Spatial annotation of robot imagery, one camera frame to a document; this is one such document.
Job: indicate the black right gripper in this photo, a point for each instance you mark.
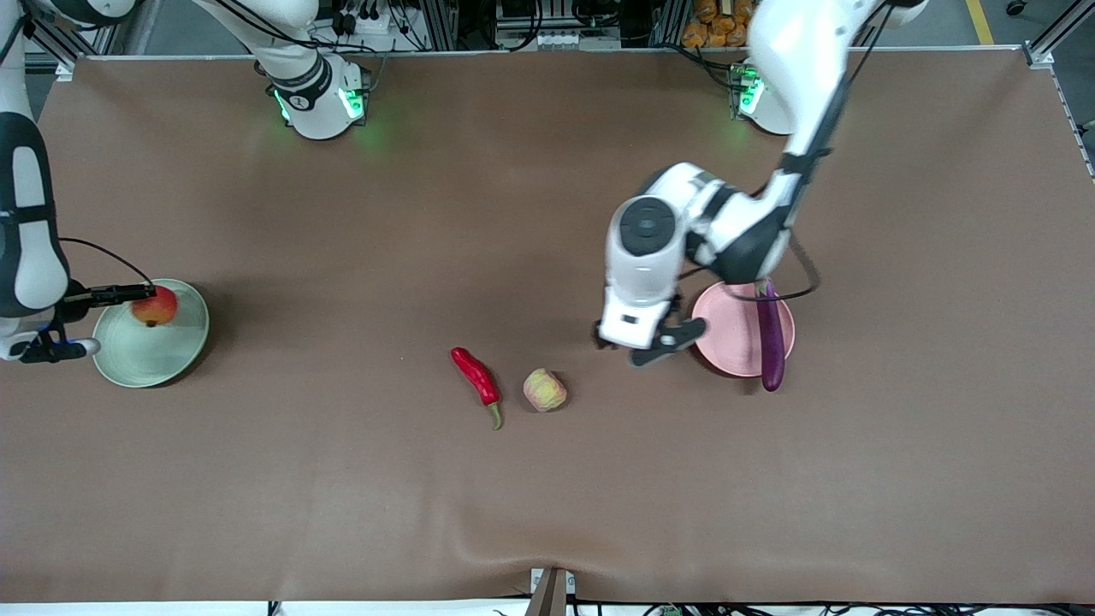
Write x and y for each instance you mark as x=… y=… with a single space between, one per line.
x=58 y=311

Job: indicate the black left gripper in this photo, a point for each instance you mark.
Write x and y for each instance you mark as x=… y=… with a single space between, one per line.
x=596 y=336

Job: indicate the red apple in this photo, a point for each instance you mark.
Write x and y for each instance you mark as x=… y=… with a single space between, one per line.
x=158 y=310

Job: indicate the yellow-green peach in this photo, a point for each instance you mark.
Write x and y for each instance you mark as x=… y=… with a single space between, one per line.
x=545 y=390

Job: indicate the red chili pepper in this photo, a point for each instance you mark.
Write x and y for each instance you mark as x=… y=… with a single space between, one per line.
x=475 y=372

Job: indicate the purple eggplant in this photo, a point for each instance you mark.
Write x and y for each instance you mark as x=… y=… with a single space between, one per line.
x=772 y=342

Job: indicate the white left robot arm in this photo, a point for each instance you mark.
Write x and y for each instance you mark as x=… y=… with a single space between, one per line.
x=804 y=51

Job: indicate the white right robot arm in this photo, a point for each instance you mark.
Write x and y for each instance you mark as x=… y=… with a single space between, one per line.
x=321 y=120

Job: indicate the pale green round plate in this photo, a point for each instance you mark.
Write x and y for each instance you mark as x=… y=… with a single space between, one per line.
x=145 y=359

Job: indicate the pink round plate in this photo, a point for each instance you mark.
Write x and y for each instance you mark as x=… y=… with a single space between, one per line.
x=731 y=342

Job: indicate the white connector block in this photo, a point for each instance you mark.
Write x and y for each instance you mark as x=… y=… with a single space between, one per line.
x=565 y=39

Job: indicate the brown table mat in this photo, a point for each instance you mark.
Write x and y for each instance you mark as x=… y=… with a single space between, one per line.
x=342 y=513

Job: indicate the pile of orange toy fruit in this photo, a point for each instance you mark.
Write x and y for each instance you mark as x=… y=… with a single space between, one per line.
x=710 y=34

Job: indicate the white power strip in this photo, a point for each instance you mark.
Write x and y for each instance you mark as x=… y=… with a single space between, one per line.
x=359 y=17

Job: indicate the aluminium frame post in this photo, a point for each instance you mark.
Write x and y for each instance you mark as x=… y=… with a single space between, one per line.
x=1048 y=47
x=60 y=64

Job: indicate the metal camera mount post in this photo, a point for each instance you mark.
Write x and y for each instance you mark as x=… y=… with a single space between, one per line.
x=552 y=595

